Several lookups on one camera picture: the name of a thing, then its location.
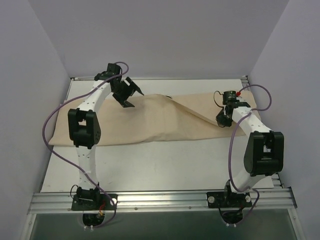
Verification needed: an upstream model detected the beige cloth surgical kit wrap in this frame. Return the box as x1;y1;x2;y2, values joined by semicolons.
48;92;262;147

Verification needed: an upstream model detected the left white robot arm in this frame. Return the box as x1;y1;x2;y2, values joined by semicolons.
67;62;143;210

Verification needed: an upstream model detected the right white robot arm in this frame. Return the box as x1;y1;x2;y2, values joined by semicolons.
216;90;285;207

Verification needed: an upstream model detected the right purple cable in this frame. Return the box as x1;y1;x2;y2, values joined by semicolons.
228;84;273;223

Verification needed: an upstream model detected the purple cable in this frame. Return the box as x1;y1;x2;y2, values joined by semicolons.
228;84;273;223
42;61;130;228

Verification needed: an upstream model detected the back aluminium rail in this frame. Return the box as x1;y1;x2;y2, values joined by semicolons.
70;74;248;81

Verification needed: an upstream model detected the aluminium rail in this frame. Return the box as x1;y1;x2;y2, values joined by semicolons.
28;188;297;214
241;75;298;209
70;74;248;81

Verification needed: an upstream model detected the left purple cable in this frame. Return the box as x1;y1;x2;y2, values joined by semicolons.
42;61;130;228

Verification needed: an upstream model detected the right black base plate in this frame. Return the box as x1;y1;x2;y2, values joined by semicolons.
206;191;252;209

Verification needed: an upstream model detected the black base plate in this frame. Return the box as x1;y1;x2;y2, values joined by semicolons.
71;193;116;211
206;191;252;209

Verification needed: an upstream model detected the right side aluminium rail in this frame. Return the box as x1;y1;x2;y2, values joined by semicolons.
241;75;298;209

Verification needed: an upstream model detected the front aluminium rail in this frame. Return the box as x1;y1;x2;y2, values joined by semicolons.
28;188;297;214

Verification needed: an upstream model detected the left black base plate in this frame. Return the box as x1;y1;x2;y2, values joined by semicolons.
71;193;116;211

